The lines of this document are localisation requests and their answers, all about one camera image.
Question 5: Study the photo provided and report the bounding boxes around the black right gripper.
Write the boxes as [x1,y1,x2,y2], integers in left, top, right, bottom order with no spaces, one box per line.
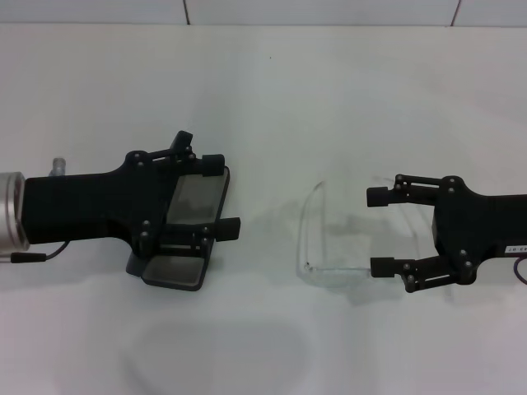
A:
[366,173,527,295]

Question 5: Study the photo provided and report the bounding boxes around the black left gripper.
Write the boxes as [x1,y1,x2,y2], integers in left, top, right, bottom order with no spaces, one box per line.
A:
[24,150,185,258]

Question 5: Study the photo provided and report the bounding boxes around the black glasses case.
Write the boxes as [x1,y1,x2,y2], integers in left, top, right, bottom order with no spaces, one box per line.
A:
[125,165,231,293]

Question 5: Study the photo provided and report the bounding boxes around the clear white glasses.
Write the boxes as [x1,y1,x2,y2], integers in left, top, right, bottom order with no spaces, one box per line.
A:
[293,175,422,290]

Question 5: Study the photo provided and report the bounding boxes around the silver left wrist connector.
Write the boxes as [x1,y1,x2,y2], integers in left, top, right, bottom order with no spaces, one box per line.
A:
[50,156,69,178]

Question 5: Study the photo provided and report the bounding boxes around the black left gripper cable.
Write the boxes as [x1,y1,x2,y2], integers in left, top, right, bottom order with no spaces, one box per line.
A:
[9,241,70,264]

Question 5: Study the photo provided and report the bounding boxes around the thin right gripper cable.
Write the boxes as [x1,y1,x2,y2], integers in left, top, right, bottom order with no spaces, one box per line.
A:
[512,256,527,286]

